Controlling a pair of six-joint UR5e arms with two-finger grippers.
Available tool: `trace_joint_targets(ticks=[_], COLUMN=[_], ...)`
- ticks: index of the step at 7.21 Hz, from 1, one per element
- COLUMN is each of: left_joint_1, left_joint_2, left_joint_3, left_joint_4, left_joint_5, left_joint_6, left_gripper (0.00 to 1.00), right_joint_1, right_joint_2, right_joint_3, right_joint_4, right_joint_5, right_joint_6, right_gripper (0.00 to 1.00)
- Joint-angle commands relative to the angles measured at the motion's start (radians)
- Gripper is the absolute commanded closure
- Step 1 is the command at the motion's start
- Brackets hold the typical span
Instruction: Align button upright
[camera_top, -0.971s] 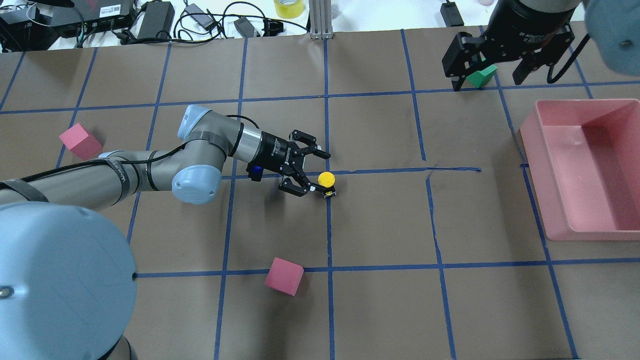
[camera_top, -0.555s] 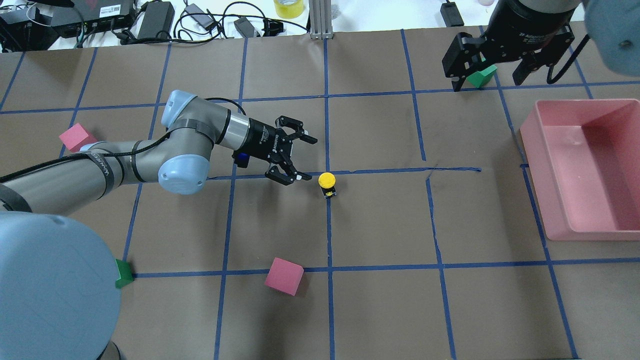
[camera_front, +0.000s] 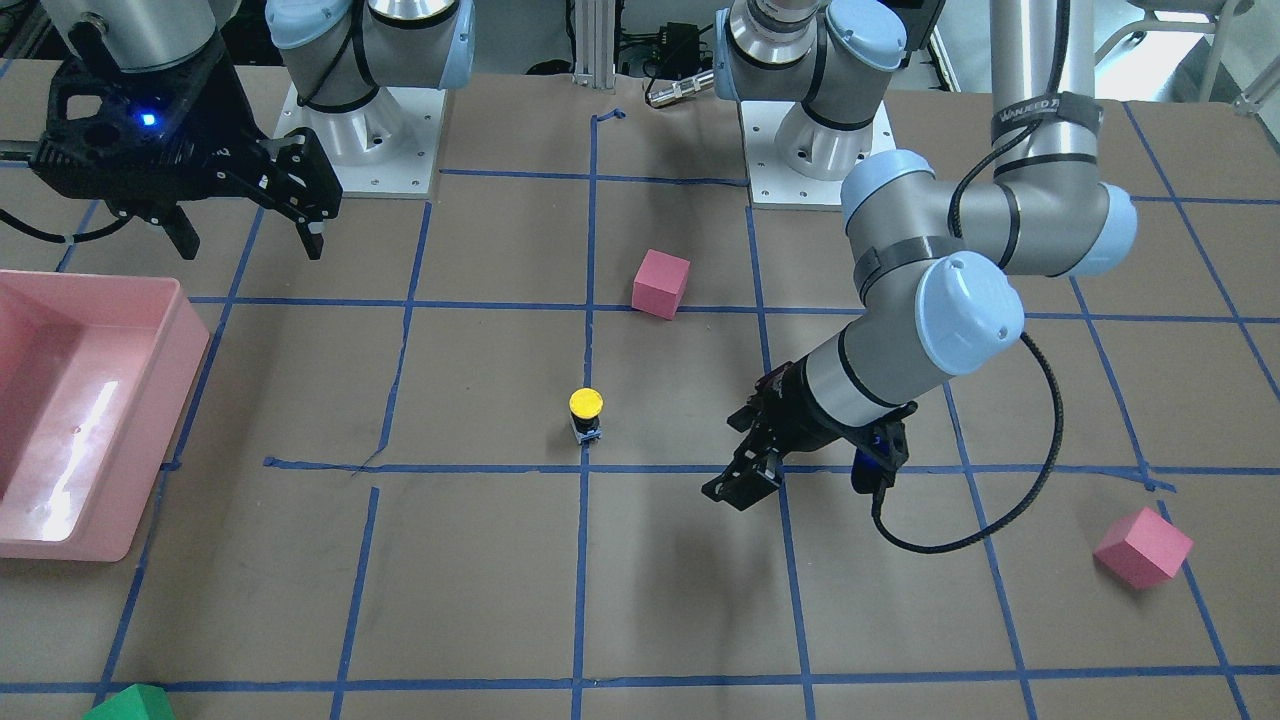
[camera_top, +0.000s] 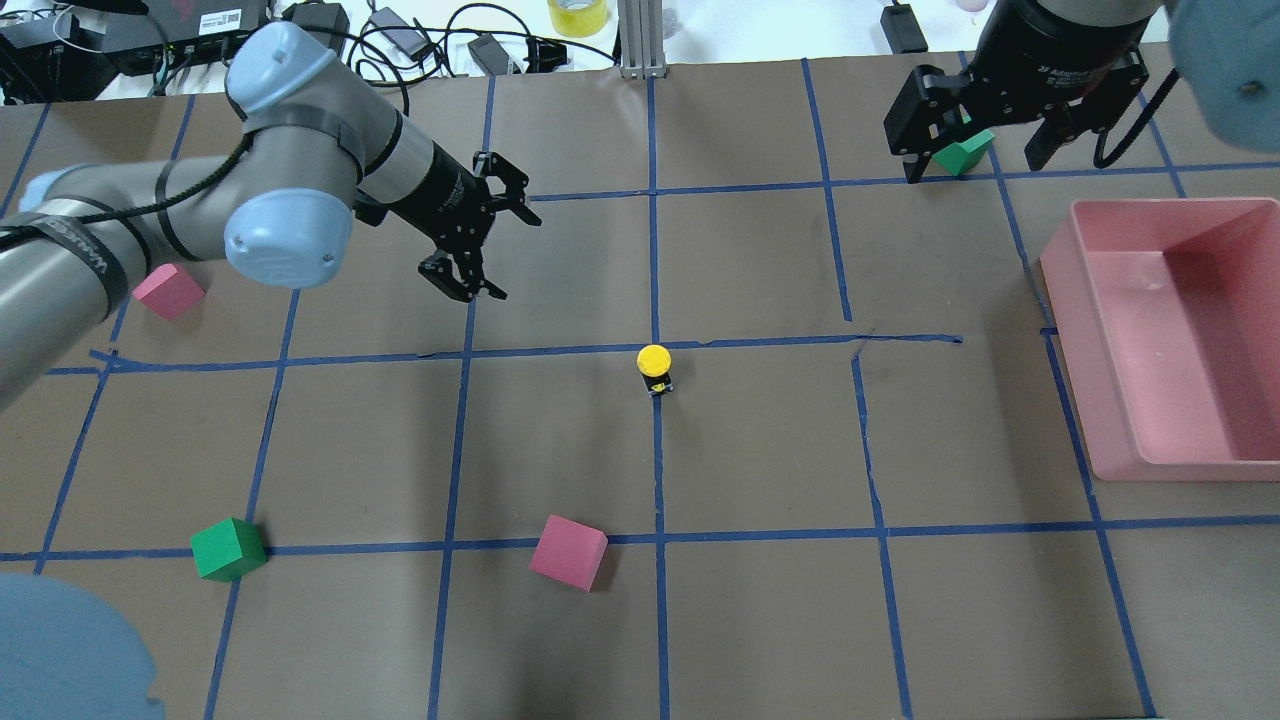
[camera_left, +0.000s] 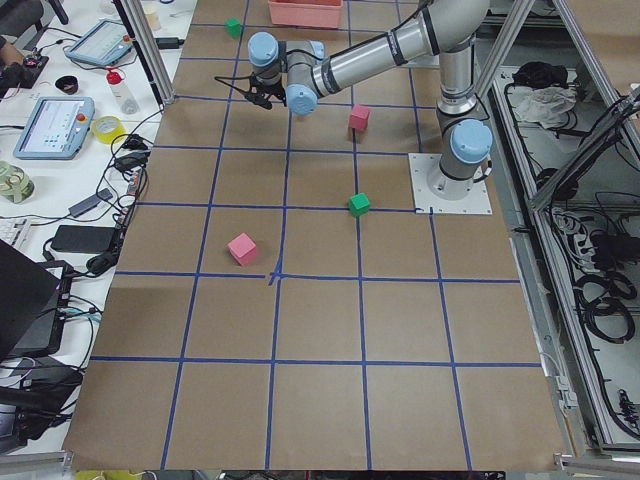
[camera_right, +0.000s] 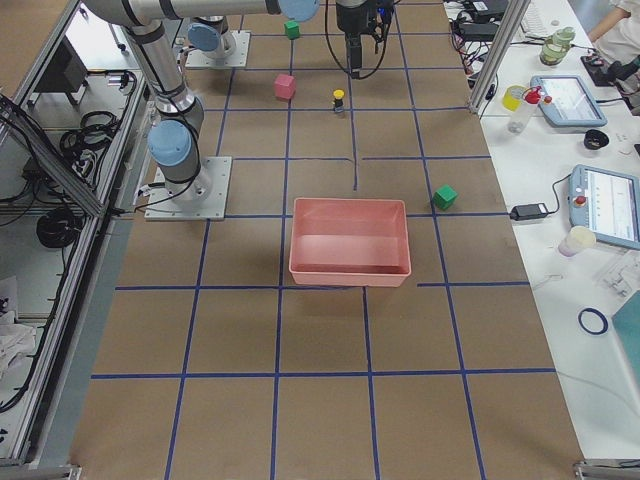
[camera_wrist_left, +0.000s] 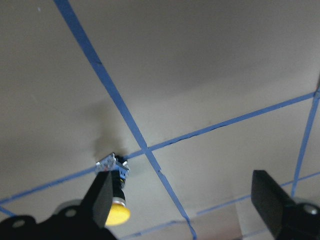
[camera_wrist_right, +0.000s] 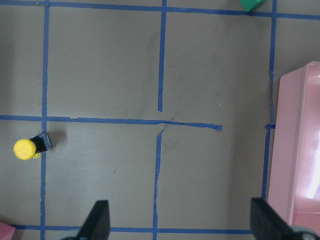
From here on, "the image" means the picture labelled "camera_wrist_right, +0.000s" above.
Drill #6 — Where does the pink cube centre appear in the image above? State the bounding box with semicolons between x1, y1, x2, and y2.
0;222;16;240

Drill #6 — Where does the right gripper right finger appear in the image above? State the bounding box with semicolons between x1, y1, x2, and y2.
250;197;295;240

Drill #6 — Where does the green cube table edge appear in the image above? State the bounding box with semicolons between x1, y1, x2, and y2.
239;0;266;13

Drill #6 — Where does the pink plastic bin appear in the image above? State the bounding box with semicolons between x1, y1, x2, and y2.
267;61;320;233

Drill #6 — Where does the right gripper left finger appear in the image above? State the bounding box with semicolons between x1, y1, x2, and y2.
76;200;110;240

